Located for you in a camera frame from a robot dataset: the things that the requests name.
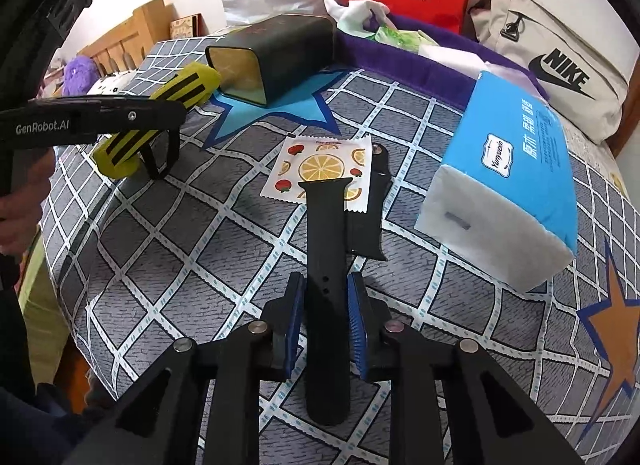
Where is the purple fuzzy towel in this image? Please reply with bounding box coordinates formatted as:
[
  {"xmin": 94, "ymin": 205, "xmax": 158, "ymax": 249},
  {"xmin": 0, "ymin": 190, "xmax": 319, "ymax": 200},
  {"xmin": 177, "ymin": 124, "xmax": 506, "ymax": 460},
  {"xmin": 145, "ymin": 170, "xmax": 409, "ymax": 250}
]
[{"xmin": 332, "ymin": 12, "xmax": 506, "ymax": 111}]

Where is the person's left hand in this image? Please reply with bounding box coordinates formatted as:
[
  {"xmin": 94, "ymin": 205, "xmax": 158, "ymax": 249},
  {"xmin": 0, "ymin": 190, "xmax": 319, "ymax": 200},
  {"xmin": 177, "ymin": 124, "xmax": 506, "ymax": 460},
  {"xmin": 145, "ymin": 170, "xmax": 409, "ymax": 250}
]
[{"xmin": 0, "ymin": 148, "xmax": 57, "ymax": 258}]

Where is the black holed watch strap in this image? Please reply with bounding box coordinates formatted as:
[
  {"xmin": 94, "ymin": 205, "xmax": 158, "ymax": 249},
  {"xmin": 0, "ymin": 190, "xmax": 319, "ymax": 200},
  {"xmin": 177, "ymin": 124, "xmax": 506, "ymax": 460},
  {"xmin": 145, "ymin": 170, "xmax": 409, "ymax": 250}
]
[{"xmin": 297, "ymin": 178, "xmax": 353, "ymax": 427}]

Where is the white polka dot cloth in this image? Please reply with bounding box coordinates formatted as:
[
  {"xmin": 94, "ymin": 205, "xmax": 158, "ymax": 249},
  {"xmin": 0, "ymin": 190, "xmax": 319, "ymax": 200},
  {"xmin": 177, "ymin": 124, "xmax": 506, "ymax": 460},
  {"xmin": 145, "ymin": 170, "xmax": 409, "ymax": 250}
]
[{"xmin": 87, "ymin": 72, "xmax": 133, "ymax": 96}]

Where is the white glove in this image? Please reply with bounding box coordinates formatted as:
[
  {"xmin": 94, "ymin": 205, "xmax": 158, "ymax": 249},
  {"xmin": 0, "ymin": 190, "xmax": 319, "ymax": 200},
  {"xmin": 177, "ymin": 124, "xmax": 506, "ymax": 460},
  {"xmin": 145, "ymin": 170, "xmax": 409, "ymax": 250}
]
[{"xmin": 324, "ymin": 0, "xmax": 392, "ymax": 36}]

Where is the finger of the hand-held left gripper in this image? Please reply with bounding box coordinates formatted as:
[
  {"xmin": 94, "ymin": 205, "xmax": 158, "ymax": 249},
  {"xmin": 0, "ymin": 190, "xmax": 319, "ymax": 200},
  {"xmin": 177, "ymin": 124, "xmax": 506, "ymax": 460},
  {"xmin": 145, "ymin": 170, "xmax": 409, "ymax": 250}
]
[{"xmin": 141, "ymin": 128, "xmax": 182, "ymax": 181}]

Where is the green tissue packet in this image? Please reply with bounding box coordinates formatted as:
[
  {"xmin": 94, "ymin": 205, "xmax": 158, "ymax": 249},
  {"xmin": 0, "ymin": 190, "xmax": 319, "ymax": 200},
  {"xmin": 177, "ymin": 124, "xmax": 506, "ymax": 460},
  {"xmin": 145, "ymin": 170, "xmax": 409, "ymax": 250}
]
[{"xmin": 375, "ymin": 25, "xmax": 436, "ymax": 51}]

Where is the white lavender soft pack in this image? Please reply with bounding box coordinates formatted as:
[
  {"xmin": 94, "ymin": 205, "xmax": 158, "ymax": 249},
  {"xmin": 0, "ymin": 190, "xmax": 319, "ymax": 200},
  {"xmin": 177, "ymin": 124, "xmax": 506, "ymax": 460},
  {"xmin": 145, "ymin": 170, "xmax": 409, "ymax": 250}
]
[{"xmin": 417, "ymin": 42, "xmax": 538, "ymax": 96}]

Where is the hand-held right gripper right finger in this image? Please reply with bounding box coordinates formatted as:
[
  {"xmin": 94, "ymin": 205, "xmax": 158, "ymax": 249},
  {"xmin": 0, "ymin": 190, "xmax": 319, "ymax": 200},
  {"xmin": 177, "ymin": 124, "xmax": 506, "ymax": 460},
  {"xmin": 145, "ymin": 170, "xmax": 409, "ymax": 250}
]
[{"xmin": 347, "ymin": 271, "xmax": 586, "ymax": 465}]

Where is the beige bag with black logo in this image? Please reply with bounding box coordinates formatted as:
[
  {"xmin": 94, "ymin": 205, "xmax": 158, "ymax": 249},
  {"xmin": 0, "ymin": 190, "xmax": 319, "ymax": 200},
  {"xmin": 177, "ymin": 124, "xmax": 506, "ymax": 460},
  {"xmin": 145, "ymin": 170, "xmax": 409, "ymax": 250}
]
[{"xmin": 467, "ymin": 0, "xmax": 632, "ymax": 146}]

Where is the person's dark clothing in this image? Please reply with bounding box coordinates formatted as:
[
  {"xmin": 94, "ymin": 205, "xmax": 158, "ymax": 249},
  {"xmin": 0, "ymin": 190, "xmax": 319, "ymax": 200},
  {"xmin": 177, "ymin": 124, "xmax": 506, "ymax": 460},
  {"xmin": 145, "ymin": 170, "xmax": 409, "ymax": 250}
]
[{"xmin": 0, "ymin": 255, "xmax": 121, "ymax": 465}]

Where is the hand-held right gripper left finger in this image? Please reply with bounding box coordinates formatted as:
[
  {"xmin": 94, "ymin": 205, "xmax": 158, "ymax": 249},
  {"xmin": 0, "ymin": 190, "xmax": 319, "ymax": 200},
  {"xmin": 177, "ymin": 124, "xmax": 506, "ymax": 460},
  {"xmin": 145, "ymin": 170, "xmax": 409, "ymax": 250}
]
[{"xmin": 65, "ymin": 272, "xmax": 307, "ymax": 465}]

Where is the fruit print packet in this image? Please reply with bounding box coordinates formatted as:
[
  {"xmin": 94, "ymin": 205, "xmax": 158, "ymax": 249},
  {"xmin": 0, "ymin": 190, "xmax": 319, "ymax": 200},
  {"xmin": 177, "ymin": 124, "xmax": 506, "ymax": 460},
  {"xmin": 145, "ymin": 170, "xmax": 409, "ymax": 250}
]
[{"xmin": 260, "ymin": 134, "xmax": 373, "ymax": 216}]

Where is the blue tissue pack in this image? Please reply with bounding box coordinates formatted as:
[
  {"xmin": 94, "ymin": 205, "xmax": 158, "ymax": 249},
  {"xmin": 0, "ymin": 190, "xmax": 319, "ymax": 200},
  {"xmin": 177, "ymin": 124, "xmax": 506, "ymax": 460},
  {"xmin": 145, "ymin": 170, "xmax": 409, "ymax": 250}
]
[{"xmin": 414, "ymin": 70, "xmax": 576, "ymax": 295}]

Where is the wooden headboard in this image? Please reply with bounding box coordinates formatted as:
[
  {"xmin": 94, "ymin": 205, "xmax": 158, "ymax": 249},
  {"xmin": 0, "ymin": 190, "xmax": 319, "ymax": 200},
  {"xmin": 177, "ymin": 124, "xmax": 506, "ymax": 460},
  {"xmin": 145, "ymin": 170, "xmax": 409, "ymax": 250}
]
[{"xmin": 75, "ymin": 0, "xmax": 173, "ymax": 76}]

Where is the black watch strap with buckle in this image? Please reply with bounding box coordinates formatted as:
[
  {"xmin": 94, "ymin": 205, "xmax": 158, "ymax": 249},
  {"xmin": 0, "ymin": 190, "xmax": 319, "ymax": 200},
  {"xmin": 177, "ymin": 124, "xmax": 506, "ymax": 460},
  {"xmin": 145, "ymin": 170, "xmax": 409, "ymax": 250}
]
[{"xmin": 345, "ymin": 142, "xmax": 393, "ymax": 261}]

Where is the black tin box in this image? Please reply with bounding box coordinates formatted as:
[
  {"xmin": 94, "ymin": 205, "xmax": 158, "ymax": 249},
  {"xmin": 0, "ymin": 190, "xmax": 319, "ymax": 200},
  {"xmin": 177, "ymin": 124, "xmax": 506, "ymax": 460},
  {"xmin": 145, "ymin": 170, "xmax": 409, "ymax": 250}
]
[{"xmin": 205, "ymin": 14, "xmax": 335, "ymax": 108}]

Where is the brown wooden bed board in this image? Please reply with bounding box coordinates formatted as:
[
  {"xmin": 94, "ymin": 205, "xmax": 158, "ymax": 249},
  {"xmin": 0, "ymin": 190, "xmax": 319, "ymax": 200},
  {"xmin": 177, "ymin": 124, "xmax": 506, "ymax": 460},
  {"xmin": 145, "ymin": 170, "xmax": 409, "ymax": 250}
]
[{"xmin": 611, "ymin": 95, "xmax": 639, "ymax": 161}]

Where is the patterned brown box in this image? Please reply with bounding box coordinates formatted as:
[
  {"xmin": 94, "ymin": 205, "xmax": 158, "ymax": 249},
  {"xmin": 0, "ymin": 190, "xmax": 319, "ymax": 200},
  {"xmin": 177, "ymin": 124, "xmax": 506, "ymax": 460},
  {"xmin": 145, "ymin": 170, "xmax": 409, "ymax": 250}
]
[{"xmin": 169, "ymin": 14, "xmax": 203, "ymax": 38}]

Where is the purple plush toy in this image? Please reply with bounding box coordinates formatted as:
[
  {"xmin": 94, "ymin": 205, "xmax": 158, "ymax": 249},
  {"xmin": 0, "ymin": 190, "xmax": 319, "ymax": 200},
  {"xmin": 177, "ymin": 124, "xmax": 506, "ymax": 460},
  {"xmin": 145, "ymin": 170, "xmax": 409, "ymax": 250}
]
[{"xmin": 63, "ymin": 56, "xmax": 97, "ymax": 96}]

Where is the yellow black striped sock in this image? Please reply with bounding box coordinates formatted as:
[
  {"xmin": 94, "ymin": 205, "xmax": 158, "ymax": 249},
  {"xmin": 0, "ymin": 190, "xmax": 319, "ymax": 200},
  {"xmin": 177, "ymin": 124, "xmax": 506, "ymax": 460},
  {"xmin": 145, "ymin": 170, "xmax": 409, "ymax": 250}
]
[{"xmin": 91, "ymin": 62, "xmax": 222, "ymax": 181}]

